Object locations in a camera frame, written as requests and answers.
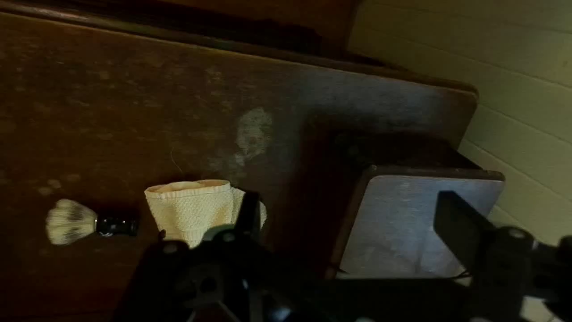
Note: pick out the dark wooden desk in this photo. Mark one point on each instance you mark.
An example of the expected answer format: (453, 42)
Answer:
(149, 108)

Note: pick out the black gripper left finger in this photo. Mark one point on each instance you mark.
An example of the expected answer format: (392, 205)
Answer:
(251, 215)

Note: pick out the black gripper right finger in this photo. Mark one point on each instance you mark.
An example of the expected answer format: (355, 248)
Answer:
(462, 230)

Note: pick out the large dark wooden box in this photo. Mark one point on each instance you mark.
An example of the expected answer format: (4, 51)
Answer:
(399, 221)

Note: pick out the white folded cloth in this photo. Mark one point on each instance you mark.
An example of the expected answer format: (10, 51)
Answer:
(190, 208)

